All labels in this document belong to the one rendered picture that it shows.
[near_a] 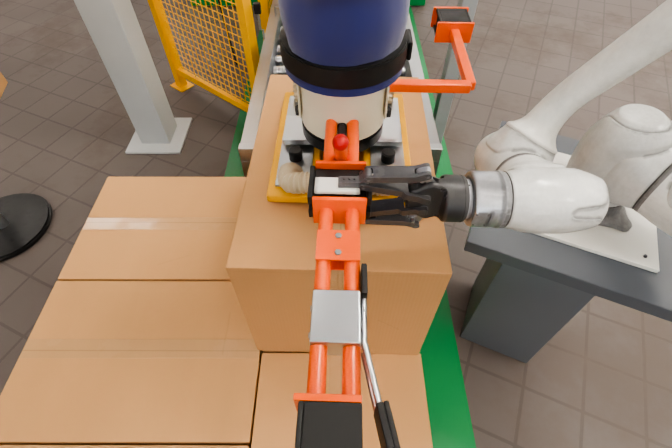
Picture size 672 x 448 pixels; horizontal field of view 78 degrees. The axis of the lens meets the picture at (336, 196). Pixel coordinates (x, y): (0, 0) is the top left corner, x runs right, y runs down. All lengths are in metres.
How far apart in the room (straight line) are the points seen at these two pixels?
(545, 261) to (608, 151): 0.28
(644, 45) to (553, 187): 0.23
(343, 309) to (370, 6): 0.42
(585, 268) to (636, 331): 0.98
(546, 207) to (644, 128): 0.43
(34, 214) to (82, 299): 1.14
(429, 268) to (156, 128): 1.94
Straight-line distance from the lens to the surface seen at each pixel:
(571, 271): 1.10
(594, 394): 1.88
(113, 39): 2.20
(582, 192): 0.70
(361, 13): 0.65
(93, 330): 1.28
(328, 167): 0.67
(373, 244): 0.77
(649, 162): 1.07
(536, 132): 0.81
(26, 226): 2.40
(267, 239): 0.78
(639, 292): 1.15
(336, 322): 0.53
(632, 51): 0.76
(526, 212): 0.67
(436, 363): 1.71
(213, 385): 1.12
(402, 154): 0.88
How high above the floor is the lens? 1.58
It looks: 49 degrees down
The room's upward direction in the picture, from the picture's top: straight up
